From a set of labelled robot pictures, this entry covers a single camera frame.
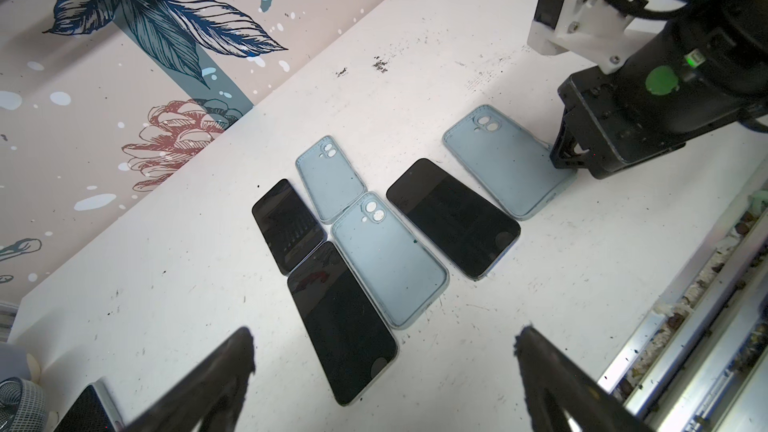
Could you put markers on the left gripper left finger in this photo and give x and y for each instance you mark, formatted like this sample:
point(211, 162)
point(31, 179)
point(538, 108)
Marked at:
point(211, 396)

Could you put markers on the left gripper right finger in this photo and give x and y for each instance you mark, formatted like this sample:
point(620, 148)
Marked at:
point(557, 391)

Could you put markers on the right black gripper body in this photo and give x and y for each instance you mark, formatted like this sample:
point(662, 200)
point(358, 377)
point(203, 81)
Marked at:
point(667, 94)

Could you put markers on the black phone from case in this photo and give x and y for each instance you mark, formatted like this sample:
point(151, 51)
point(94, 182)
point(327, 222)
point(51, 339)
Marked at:
point(351, 340)

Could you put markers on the black uncased phone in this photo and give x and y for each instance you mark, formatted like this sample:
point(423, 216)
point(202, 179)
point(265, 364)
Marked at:
point(289, 228)
point(468, 229)

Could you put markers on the light blue phone case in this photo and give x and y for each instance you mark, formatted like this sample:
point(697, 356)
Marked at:
point(401, 276)

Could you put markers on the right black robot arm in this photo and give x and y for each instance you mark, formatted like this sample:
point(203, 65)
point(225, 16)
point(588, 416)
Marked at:
point(697, 20)

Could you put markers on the dark grey flower dish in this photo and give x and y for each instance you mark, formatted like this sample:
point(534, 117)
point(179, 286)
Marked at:
point(23, 406)

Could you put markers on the lavender bowl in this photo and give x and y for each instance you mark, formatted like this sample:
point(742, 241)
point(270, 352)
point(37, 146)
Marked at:
point(16, 362)

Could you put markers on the aluminium front rail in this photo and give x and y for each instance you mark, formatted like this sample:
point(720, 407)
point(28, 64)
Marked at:
point(698, 359)

